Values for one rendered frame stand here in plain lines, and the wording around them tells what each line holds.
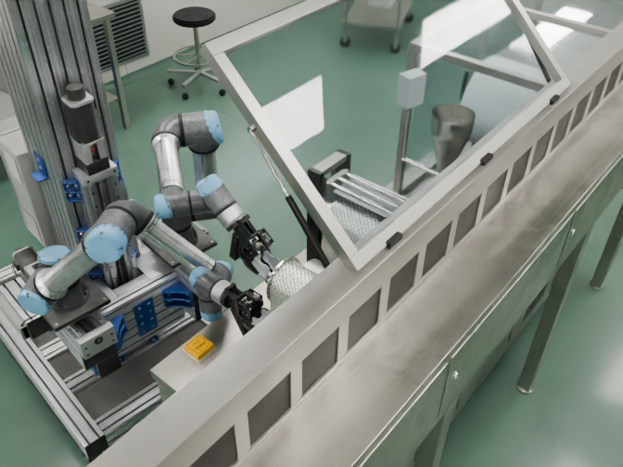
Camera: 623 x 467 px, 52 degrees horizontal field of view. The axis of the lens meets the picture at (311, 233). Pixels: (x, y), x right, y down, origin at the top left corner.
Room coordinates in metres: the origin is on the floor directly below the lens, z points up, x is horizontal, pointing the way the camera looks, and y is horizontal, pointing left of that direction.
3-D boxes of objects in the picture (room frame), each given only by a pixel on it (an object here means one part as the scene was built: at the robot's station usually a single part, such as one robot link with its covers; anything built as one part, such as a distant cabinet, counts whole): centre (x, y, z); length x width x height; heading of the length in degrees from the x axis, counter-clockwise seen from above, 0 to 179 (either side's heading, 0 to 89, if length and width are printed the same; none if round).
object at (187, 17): (5.03, 0.94, 0.31); 0.55 x 0.53 x 0.62; 141
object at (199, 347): (1.39, 0.37, 0.91); 0.07 x 0.07 x 0.02; 51
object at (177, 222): (2.05, 0.54, 0.98); 0.13 x 0.12 x 0.14; 104
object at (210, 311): (1.51, 0.33, 1.01); 0.11 x 0.08 x 0.11; 173
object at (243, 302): (1.40, 0.21, 1.12); 0.12 x 0.08 x 0.09; 51
